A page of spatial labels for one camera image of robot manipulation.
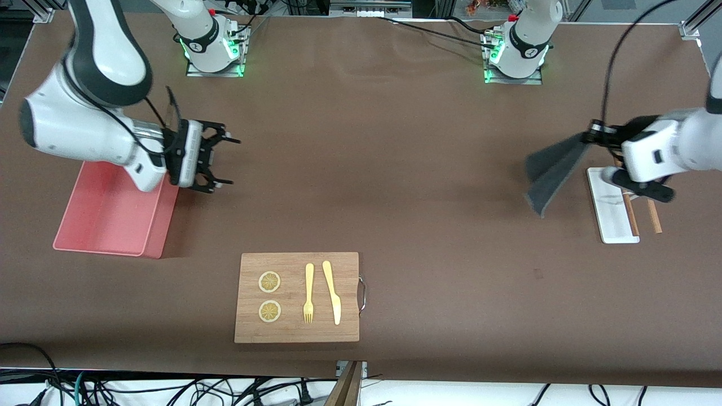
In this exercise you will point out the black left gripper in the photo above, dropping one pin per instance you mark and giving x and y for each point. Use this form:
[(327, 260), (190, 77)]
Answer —
[(630, 132)]

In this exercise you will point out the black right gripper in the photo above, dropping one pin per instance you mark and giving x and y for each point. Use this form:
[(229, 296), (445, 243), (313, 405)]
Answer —
[(179, 153)]

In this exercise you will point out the grey microfibre cloth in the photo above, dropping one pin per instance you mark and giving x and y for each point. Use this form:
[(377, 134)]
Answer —
[(555, 172)]

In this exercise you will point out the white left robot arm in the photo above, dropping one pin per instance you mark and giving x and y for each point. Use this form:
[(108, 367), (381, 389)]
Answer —
[(696, 135)]

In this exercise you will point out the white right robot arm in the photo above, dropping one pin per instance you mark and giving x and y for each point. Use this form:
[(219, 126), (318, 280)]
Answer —
[(101, 51)]

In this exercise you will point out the white rectangular tray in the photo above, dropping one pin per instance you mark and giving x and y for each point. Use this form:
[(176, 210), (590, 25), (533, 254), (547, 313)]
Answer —
[(609, 214)]

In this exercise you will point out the brown wooden chopstick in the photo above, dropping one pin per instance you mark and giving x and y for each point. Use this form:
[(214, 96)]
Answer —
[(633, 220), (654, 220)]

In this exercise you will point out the pink plastic bin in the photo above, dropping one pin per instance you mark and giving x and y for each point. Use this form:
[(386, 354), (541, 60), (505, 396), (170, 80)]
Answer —
[(107, 220)]

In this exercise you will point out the yellow lemon slice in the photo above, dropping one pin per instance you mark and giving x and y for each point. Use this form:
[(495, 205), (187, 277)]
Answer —
[(269, 282), (269, 312)]

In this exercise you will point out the yellow plastic fork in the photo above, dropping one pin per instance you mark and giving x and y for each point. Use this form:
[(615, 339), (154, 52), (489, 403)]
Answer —
[(308, 282)]

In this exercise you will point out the yellow plastic knife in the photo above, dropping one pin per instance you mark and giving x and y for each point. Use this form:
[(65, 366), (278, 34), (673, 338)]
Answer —
[(334, 299)]

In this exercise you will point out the bamboo cutting board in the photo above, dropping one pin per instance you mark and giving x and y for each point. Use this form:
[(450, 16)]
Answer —
[(296, 332)]

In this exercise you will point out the white power strip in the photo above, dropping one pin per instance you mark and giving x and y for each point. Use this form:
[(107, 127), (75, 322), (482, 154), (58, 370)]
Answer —
[(369, 8)]

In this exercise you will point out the black power plug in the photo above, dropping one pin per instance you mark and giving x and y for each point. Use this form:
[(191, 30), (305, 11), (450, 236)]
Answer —
[(306, 393)]

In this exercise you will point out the brown wooden beam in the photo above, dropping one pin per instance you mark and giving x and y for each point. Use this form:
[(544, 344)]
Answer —
[(345, 389)]

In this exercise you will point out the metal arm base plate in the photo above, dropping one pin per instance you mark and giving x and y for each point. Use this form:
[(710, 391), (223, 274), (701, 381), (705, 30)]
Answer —
[(240, 59), (491, 76)]

